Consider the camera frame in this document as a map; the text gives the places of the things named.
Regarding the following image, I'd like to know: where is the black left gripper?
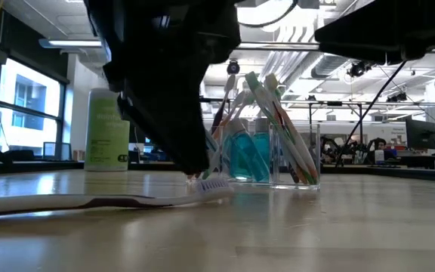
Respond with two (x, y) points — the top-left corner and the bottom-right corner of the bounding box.
(83, 0), (241, 175)

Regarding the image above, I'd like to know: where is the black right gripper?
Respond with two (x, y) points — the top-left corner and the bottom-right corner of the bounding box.
(314, 0), (435, 65)

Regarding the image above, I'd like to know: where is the purple white toothbrush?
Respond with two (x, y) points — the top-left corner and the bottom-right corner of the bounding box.
(0, 176), (236, 219)
(210, 73), (238, 137)

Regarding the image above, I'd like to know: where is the blue mouthwash bottle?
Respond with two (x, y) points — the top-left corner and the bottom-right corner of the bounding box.
(252, 117), (272, 178)
(223, 119), (271, 184)

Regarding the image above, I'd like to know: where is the green white toothbrush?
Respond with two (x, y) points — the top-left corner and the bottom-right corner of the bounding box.
(244, 70), (319, 186)

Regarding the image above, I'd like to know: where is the clear acrylic organizer box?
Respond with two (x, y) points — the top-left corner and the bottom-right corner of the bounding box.
(205, 122), (322, 190)

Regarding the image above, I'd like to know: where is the green wipes canister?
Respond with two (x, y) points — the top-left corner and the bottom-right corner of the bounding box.
(84, 87), (131, 173)

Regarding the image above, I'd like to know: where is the black metal gantry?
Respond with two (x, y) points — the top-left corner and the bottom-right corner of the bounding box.
(202, 97), (366, 125)

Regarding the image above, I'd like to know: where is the person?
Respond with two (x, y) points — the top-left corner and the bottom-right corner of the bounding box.
(370, 138), (390, 152)

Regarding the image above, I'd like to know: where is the black computer monitor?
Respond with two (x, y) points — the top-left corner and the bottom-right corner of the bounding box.
(405, 119), (435, 151)

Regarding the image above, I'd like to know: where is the small dark screen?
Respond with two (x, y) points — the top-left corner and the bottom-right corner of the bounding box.
(42, 141), (72, 162)

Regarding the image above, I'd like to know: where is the fluorescent ceiling light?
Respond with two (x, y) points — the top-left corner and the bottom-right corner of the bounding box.
(39, 37), (103, 49)

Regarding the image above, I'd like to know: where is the black ceiling camera cluster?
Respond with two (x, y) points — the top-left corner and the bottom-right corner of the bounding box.
(347, 60), (372, 79)

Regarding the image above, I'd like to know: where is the black hanging arm cable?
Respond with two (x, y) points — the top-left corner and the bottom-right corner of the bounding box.
(334, 60), (408, 168)

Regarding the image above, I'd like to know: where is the round overhead camera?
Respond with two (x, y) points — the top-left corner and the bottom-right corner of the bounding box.
(226, 59), (241, 76)

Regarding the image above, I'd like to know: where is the black aluminium table frame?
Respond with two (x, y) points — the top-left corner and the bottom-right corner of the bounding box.
(0, 160), (435, 184)

